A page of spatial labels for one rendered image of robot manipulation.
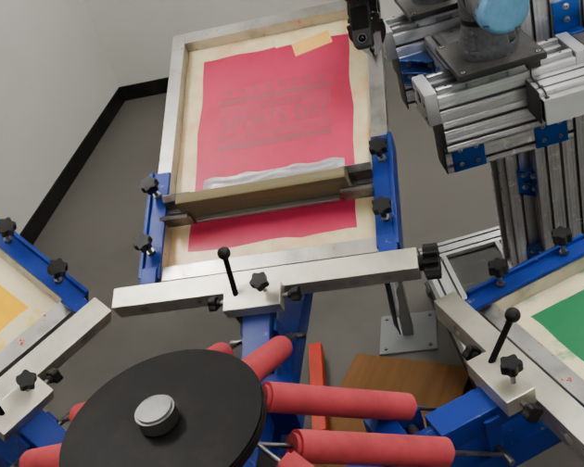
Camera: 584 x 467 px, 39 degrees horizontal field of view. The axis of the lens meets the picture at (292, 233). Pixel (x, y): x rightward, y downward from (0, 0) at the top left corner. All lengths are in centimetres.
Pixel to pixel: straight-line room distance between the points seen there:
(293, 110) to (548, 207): 93
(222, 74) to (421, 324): 142
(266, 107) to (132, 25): 389
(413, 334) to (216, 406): 206
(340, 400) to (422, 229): 243
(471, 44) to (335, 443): 119
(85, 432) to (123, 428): 6
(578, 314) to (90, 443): 101
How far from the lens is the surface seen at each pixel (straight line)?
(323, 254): 179
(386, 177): 185
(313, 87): 213
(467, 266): 315
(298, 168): 198
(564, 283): 184
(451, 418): 147
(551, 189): 262
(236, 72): 225
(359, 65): 214
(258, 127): 210
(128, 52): 605
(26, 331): 186
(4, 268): 199
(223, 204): 190
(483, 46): 212
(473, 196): 392
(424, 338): 318
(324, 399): 137
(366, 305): 340
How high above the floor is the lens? 212
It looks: 32 degrees down
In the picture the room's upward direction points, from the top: 17 degrees counter-clockwise
